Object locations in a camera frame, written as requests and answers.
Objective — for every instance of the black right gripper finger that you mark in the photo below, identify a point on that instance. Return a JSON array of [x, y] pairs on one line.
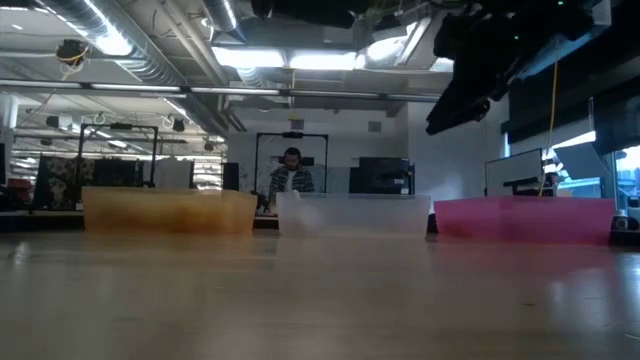
[[457, 116]]

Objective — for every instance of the clear plastic bin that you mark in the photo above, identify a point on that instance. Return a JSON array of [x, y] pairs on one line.
[[360, 215]]

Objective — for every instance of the orange plastic bin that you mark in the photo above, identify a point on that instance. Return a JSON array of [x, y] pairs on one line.
[[165, 212]]

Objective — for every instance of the grey ceiling box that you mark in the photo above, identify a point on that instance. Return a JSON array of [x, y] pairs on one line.
[[339, 32]]

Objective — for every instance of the ceiling light panel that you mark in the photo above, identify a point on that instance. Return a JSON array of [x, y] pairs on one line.
[[250, 57], [322, 61]]

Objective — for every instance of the grey monitor panel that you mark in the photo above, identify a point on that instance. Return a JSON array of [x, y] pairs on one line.
[[512, 170]]

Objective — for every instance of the bright angled ceiling light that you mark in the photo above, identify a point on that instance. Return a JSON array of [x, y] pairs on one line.
[[390, 47]]

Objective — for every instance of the grey ceiling pipe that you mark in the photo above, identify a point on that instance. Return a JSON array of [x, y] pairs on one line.
[[325, 94]]

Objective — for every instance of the black window blind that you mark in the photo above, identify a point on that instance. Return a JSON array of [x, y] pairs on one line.
[[575, 90]]

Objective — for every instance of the black equipment box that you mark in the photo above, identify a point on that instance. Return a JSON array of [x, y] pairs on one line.
[[382, 175]]

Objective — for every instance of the pink plastic bin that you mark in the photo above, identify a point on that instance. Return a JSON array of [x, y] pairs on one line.
[[525, 220]]

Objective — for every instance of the tilted grey monitor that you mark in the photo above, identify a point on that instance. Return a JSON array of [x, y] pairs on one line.
[[580, 160]]

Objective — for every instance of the person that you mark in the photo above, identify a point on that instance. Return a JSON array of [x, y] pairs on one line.
[[292, 177]]

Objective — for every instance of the black speaker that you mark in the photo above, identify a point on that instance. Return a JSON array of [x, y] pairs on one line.
[[231, 177]]

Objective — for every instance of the small white device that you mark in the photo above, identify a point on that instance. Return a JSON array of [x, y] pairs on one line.
[[621, 222]]

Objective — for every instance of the white covered object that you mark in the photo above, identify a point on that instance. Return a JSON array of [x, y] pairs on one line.
[[172, 174]]

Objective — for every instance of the dark patterned panel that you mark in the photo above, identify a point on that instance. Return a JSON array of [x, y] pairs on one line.
[[62, 182]]

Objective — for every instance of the narrow silver ventilation duct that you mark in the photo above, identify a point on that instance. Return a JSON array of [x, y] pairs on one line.
[[222, 12]]

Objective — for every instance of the large silver ventilation duct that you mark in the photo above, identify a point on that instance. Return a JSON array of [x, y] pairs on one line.
[[115, 40]]

